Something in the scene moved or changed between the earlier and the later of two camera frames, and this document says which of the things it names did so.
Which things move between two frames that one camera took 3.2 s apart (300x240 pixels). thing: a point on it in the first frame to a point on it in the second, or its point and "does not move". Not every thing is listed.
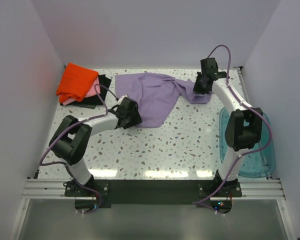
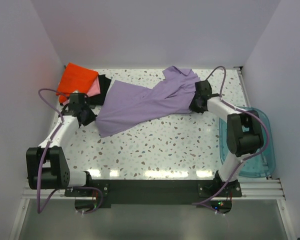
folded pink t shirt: x=92 y=92 does not move
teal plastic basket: x=260 y=161 does not move
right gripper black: x=196 y=88 to x=192 y=107
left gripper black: x=136 y=120 to x=92 y=116
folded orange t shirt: x=76 y=81 does not move
